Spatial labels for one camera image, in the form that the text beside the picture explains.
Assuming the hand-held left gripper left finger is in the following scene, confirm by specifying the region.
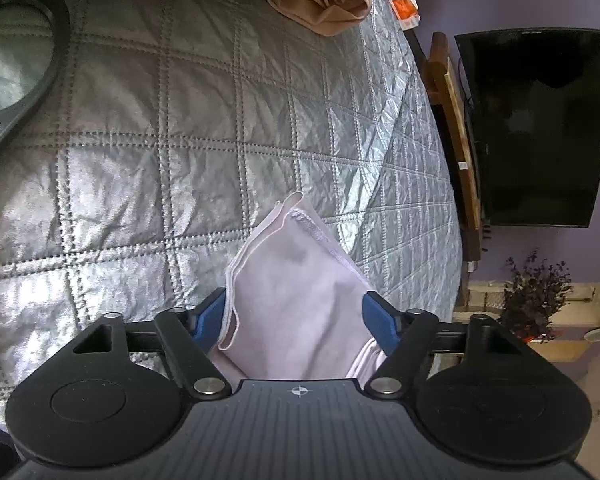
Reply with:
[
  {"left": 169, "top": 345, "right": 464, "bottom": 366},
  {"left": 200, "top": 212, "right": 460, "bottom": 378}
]
[{"left": 72, "top": 287, "right": 233, "bottom": 401}]

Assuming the black flat-screen television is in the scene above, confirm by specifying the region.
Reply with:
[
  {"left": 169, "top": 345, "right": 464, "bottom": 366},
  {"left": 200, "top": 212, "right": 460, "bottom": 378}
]
[{"left": 453, "top": 28, "right": 600, "bottom": 228}]

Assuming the light lilac garment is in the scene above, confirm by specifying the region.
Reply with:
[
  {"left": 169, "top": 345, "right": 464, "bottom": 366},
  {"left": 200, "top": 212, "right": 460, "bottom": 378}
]
[{"left": 215, "top": 191, "right": 388, "bottom": 381}]

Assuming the black ring-shaped frame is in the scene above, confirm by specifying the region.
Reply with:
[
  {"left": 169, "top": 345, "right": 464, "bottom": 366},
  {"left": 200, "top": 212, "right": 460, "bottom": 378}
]
[{"left": 0, "top": 0, "right": 71, "bottom": 171}]

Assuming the wooden television riser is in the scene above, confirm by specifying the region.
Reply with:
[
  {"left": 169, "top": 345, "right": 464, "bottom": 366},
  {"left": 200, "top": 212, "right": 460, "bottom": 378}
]
[{"left": 427, "top": 31, "right": 483, "bottom": 261}]

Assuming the dark wooden television cabinet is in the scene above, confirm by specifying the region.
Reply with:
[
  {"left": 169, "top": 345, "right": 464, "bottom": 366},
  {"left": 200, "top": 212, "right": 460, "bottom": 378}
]
[{"left": 395, "top": 0, "right": 481, "bottom": 273}]

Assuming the grey quilted bedspread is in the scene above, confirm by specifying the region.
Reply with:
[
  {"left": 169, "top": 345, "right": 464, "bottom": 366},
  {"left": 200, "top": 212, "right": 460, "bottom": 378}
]
[{"left": 0, "top": 0, "right": 463, "bottom": 428}]

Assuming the dried purple plant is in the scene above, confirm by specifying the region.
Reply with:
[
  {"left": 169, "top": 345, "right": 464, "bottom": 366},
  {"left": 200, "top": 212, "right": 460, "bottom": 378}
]
[{"left": 500, "top": 247, "right": 573, "bottom": 343}]

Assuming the pale pink folded garment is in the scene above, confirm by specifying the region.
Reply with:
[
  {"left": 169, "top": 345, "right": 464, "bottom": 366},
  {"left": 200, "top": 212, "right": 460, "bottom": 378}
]
[{"left": 261, "top": 0, "right": 373, "bottom": 37}]

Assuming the orange tissue box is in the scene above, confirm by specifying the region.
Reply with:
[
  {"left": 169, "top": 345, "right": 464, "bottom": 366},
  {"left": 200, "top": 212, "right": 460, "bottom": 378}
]
[{"left": 390, "top": 0, "right": 421, "bottom": 31}]

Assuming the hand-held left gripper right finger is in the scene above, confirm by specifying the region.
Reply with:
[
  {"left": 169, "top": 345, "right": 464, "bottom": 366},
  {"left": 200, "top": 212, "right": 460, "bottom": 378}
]
[{"left": 362, "top": 290, "right": 523, "bottom": 401}]

